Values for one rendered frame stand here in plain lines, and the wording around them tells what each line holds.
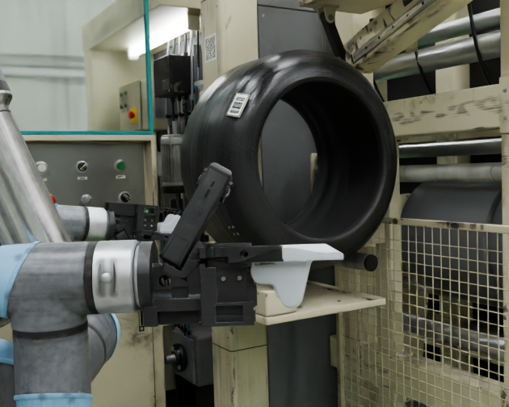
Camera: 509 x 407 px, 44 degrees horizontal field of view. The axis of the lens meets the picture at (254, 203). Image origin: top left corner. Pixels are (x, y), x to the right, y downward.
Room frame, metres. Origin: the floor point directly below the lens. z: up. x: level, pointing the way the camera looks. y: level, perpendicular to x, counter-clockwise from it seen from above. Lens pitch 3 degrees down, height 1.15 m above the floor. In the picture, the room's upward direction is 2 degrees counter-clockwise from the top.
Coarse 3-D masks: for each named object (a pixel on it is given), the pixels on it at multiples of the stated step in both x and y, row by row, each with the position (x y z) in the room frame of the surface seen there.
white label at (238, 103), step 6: (234, 96) 1.48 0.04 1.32; (240, 96) 1.47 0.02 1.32; (246, 96) 1.46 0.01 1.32; (234, 102) 1.47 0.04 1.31; (240, 102) 1.46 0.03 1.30; (234, 108) 1.46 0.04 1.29; (240, 108) 1.45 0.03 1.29; (228, 114) 1.46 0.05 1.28; (234, 114) 1.45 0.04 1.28; (240, 114) 1.44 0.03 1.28
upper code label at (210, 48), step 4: (208, 36) 1.90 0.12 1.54; (212, 36) 1.87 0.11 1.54; (204, 40) 1.92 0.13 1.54; (208, 40) 1.90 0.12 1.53; (212, 40) 1.87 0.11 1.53; (204, 44) 1.92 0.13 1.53; (208, 44) 1.90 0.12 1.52; (212, 44) 1.88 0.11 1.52; (204, 48) 1.92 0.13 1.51; (208, 48) 1.90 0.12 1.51; (212, 48) 1.88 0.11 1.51; (216, 48) 1.86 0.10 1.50; (208, 52) 1.90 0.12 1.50; (212, 52) 1.88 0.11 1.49; (216, 52) 1.86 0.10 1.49; (208, 56) 1.90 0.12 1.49; (212, 56) 1.88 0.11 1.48; (216, 56) 1.86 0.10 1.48; (208, 60) 1.90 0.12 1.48; (212, 60) 1.88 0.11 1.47
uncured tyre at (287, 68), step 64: (256, 64) 1.54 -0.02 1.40; (320, 64) 1.56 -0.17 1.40; (192, 128) 1.59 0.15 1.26; (256, 128) 1.46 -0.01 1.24; (320, 128) 1.89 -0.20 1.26; (384, 128) 1.66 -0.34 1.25; (192, 192) 1.59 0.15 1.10; (256, 192) 1.46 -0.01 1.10; (320, 192) 1.88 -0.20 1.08; (384, 192) 1.66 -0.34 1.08
